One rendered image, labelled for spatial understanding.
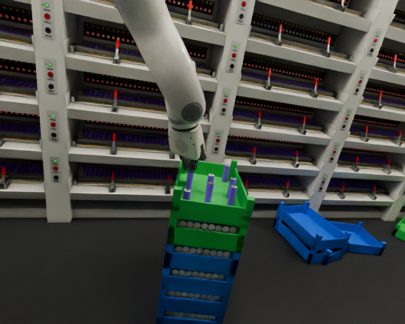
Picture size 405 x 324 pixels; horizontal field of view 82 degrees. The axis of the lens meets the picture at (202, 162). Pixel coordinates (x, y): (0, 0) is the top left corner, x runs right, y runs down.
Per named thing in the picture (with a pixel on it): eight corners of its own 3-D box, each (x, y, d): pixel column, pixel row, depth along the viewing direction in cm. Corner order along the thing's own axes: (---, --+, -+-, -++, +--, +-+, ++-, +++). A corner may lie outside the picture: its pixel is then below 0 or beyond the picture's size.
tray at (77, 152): (202, 169, 118) (208, 146, 110) (69, 161, 101) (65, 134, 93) (196, 146, 134) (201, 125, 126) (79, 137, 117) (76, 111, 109)
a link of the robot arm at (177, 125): (159, 116, 61) (161, 126, 63) (188, 124, 57) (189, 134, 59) (177, 102, 66) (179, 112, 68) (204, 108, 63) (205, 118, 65)
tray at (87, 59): (215, 92, 105) (224, 60, 97) (65, 68, 89) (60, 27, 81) (207, 77, 121) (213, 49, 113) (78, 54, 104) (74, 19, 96)
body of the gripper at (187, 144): (161, 122, 63) (167, 154, 70) (192, 131, 59) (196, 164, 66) (176, 109, 68) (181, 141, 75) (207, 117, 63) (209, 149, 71)
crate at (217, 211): (248, 227, 59) (256, 200, 56) (169, 217, 58) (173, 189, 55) (233, 179, 87) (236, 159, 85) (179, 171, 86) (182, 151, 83)
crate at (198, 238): (242, 253, 62) (248, 227, 59) (166, 243, 61) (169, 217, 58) (228, 198, 90) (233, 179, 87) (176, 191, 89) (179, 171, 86)
